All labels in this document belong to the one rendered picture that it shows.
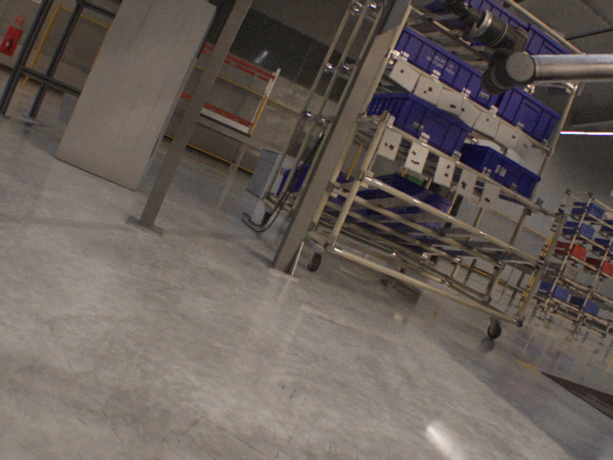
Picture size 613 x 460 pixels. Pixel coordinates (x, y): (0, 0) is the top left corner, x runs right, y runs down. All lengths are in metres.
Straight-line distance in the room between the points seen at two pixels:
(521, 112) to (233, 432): 2.46
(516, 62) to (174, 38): 1.42
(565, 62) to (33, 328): 1.75
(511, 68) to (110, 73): 1.63
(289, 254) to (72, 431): 1.44
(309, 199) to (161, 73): 0.91
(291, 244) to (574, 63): 1.20
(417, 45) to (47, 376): 2.25
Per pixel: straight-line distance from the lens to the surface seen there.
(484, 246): 2.63
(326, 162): 1.88
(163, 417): 0.64
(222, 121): 9.53
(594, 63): 2.00
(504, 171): 2.62
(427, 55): 2.58
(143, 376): 0.71
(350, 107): 1.91
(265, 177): 6.20
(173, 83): 2.35
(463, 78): 2.67
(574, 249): 7.90
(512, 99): 2.83
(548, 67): 1.90
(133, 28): 2.40
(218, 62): 1.63
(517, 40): 2.05
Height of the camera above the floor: 0.31
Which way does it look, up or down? 3 degrees down
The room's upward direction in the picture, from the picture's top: 24 degrees clockwise
